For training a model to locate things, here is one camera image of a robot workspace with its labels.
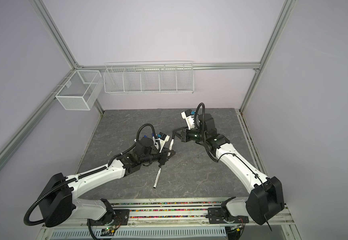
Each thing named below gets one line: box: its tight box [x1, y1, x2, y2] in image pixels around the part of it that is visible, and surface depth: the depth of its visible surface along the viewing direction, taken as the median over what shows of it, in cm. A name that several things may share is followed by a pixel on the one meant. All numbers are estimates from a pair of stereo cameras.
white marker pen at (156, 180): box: [153, 167, 162, 189], surface depth 88 cm
